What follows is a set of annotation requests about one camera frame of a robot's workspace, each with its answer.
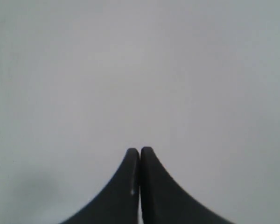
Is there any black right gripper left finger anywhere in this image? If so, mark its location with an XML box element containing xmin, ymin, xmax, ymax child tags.
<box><xmin>63</xmin><ymin>148</ymin><xmax>140</xmax><ymax>224</ymax></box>

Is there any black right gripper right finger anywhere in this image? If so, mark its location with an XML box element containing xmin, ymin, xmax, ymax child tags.
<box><xmin>140</xmin><ymin>147</ymin><xmax>231</xmax><ymax>224</ymax></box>

